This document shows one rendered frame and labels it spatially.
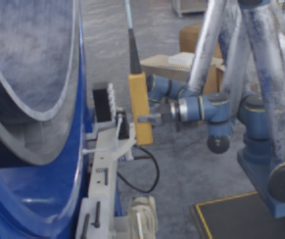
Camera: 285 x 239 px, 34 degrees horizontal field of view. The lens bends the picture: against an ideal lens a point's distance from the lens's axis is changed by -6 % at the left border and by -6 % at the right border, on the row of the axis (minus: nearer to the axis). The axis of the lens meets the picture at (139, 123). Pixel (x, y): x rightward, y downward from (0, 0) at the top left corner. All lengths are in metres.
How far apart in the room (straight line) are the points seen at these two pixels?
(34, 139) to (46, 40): 0.77
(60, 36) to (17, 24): 0.32
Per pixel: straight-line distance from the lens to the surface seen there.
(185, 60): 5.51
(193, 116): 2.12
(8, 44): 2.86
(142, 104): 2.10
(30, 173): 2.56
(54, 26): 2.84
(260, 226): 2.99
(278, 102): 2.01
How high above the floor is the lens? 2.08
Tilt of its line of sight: 22 degrees down
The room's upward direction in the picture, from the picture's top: 7 degrees counter-clockwise
